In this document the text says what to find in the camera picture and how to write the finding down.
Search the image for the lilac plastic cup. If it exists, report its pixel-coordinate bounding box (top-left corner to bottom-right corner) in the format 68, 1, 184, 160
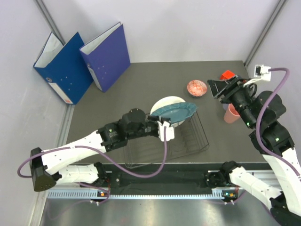
222, 104, 229, 111

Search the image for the black wire dish rack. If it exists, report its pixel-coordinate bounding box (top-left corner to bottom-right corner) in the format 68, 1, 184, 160
123, 112, 209, 169

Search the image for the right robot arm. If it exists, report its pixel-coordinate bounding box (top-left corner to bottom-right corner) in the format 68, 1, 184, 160
208, 76, 301, 226

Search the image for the white plate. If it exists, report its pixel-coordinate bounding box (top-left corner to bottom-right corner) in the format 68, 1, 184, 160
150, 96, 186, 114

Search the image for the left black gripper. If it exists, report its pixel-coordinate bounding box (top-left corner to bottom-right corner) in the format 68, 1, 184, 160
127, 116, 170, 141

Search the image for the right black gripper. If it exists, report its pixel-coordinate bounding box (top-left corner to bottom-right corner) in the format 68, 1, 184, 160
206, 74, 255, 128

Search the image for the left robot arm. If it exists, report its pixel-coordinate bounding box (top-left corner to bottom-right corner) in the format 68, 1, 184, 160
29, 108, 174, 192

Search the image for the grey cable duct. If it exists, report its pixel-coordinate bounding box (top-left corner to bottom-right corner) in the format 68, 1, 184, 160
48, 189, 238, 200

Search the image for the red patterned bowl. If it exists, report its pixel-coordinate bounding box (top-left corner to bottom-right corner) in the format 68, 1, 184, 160
187, 80, 207, 97

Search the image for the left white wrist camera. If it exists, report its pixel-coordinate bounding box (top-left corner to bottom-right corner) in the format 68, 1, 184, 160
158, 121, 175, 142

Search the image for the pink plastic cup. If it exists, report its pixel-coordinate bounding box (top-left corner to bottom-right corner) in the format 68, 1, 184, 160
223, 104, 240, 124

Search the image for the red cube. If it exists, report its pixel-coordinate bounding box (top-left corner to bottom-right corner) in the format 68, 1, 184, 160
220, 70, 236, 80

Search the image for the teal plate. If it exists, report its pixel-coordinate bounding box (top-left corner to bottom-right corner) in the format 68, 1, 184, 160
151, 102, 198, 127

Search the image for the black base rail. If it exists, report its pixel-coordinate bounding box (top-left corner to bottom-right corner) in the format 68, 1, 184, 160
102, 163, 223, 189

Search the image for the purple ring binder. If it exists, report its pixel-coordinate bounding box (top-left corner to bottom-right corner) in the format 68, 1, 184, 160
79, 22, 130, 93

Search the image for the blue ring binder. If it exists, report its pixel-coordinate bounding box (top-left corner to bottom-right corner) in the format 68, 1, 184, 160
33, 32, 93, 105

